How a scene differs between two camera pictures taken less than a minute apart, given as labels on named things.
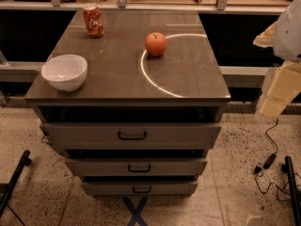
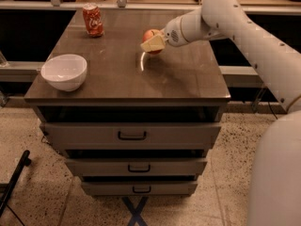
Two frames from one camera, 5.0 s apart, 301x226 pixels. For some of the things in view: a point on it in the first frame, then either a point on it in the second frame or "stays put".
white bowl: x=66 y=72 stays put
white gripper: x=288 y=37 -> x=172 y=33
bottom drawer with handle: x=142 y=188 stays put
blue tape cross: x=136 y=216 stays put
